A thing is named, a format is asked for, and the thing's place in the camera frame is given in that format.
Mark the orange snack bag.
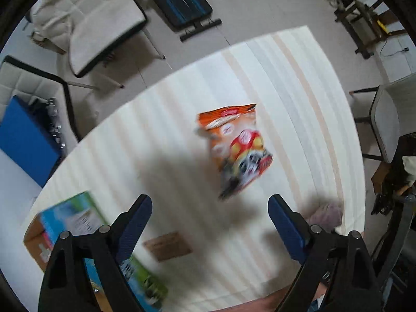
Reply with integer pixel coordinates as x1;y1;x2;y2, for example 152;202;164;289
197;103;273;200

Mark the purple cloth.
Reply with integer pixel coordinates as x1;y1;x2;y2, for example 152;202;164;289
306;203;343;233

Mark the brown cardboard box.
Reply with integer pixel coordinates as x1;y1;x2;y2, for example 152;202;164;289
23;192;168;311

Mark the striped cream tablecloth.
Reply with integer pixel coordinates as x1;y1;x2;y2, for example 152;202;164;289
24;26;365;311

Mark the blue foam board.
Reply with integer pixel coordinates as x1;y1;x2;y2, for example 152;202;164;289
1;96;62;187

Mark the grey plastic chair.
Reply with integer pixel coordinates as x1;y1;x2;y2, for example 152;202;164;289
349;73;416;164

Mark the white quilted sofa chair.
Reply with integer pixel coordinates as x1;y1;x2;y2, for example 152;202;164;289
1;56;81;149

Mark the dark wooden chair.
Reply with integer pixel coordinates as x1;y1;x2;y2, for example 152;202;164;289
334;0;407;60

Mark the white padded chair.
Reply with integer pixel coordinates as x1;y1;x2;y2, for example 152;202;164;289
65;0;148;78

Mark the black blue weight bench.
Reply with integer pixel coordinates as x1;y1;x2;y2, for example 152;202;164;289
153;0;222;42

